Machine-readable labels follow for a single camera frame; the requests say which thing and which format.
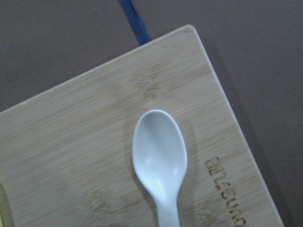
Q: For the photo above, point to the white plastic spoon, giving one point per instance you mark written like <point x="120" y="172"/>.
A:
<point x="160" y="162"/>

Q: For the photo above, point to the wooden cutting board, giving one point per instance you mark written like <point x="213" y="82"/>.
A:
<point x="66" y="154"/>

